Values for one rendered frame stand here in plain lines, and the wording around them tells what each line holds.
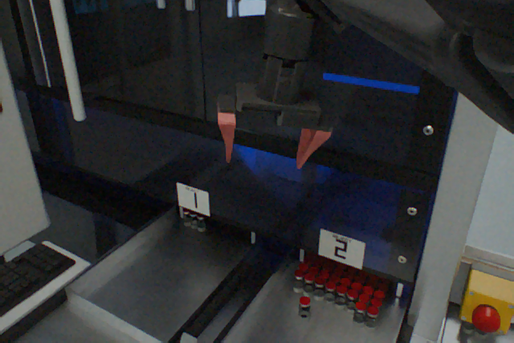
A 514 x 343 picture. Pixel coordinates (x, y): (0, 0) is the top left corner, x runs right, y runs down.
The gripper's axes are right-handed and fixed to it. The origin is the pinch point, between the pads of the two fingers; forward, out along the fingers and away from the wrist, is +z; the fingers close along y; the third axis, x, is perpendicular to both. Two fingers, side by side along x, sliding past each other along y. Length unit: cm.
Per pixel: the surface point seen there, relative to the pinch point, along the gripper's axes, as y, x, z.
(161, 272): 13.5, -18.7, 42.2
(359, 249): -21.6, -5.5, 20.2
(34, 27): 48, -55, 2
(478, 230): -164, -127, 110
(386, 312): -30.6, -3.0, 33.9
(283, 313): -10.8, -4.9, 37.3
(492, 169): -218, -197, 106
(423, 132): -23.4, -3.4, -4.9
